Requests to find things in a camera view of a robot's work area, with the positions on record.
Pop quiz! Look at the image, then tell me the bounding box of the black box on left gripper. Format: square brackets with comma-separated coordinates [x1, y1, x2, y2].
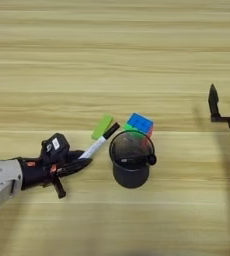
[40, 132, 71, 164]

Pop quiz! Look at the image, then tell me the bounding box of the colourful puzzle cube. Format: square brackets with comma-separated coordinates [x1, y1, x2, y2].
[122, 112, 155, 139]

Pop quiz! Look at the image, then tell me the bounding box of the black mesh pen cup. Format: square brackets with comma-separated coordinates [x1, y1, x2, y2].
[108, 130, 156, 190]

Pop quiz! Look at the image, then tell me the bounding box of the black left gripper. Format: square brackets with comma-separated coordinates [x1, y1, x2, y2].
[19, 150, 93, 200]

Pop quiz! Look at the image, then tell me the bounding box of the black pen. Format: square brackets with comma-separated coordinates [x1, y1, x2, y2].
[115, 153, 157, 167]

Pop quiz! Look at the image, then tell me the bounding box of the white marker with black cap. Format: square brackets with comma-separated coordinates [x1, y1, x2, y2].
[78, 122, 121, 160]

